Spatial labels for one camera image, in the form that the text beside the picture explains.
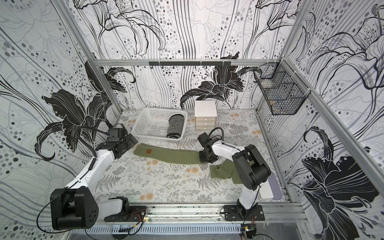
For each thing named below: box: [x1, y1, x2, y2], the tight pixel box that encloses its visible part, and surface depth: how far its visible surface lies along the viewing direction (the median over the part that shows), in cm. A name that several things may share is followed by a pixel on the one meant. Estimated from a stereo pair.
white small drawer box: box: [194, 100, 218, 131], surface depth 103 cm
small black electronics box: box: [240, 223, 257, 239], surface depth 71 cm
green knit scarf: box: [133, 143, 242, 184], surface depth 94 cm
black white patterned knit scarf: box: [166, 113, 185, 139], surface depth 100 cm
